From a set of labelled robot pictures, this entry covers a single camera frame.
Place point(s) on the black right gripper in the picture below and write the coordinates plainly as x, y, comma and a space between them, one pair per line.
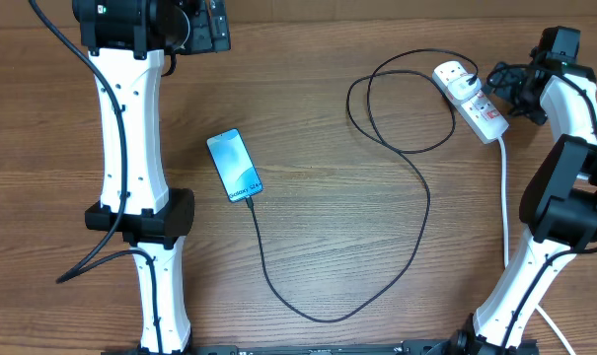
508, 79

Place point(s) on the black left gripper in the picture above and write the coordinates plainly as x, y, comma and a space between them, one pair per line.
205, 40

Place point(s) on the Galaxy smartphone blue screen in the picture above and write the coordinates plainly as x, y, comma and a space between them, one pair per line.
234, 165

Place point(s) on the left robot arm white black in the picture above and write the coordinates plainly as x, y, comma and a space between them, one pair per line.
134, 44

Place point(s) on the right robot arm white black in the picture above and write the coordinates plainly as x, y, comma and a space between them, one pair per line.
559, 205

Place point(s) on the white USB charger plug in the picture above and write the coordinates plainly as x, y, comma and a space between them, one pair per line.
463, 88

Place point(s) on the white power strip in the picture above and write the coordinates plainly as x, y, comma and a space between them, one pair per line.
479, 112

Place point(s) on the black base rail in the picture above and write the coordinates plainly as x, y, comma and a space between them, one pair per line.
409, 347

